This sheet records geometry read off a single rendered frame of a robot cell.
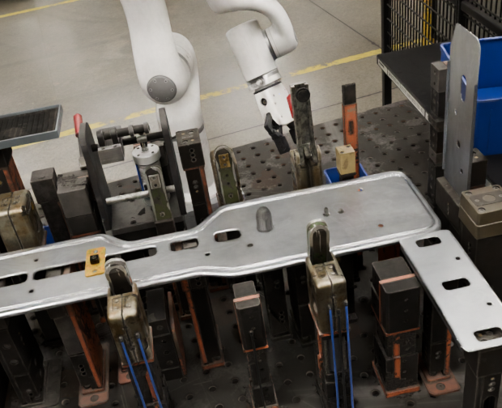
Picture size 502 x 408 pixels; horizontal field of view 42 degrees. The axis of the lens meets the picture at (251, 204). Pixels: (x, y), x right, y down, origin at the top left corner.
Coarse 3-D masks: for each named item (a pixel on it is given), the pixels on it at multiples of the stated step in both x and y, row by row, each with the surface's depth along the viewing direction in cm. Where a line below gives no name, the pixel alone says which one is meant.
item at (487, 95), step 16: (448, 48) 154; (496, 48) 154; (480, 64) 157; (496, 64) 157; (464, 80) 137; (480, 80) 159; (496, 80) 159; (464, 96) 138; (480, 96) 157; (496, 96) 156; (480, 112) 131; (496, 112) 131; (480, 128) 133; (496, 128) 133; (480, 144) 135; (496, 144) 135
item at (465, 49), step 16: (464, 32) 114; (464, 48) 116; (480, 48) 110; (448, 64) 123; (464, 64) 117; (448, 80) 125; (448, 96) 127; (448, 112) 128; (464, 112) 121; (448, 128) 130; (464, 128) 122; (448, 144) 132; (464, 144) 124; (448, 160) 133; (464, 160) 125; (448, 176) 135; (464, 176) 127
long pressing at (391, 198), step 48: (288, 192) 139; (336, 192) 138; (384, 192) 136; (96, 240) 134; (144, 240) 132; (240, 240) 128; (288, 240) 127; (336, 240) 125; (384, 240) 123; (0, 288) 126; (48, 288) 124; (96, 288) 122; (144, 288) 122
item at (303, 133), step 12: (300, 84) 133; (300, 96) 130; (300, 108) 135; (300, 120) 136; (312, 120) 136; (300, 132) 138; (312, 132) 137; (300, 144) 138; (312, 144) 138; (300, 156) 139; (312, 156) 140
